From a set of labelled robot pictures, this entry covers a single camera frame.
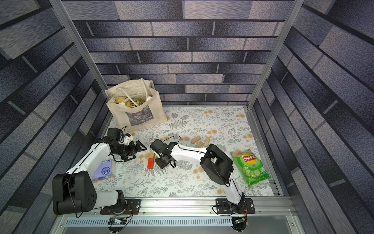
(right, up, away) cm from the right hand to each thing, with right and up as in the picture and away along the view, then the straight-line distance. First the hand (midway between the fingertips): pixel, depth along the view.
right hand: (161, 161), depth 88 cm
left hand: (-11, +7, -4) cm, 14 cm away
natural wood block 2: (+22, +11, +13) cm, 28 cm away
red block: (-6, -1, 0) cm, 7 cm away
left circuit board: (-20, -25, -17) cm, 36 cm away
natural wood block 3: (+30, +10, +11) cm, 33 cm away
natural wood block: (-7, +3, +3) cm, 8 cm away
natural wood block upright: (+25, +8, +9) cm, 28 cm away
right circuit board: (+45, -26, -15) cm, 54 cm away
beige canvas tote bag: (-17, +35, +2) cm, 39 cm away
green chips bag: (+52, -1, -8) cm, 53 cm away
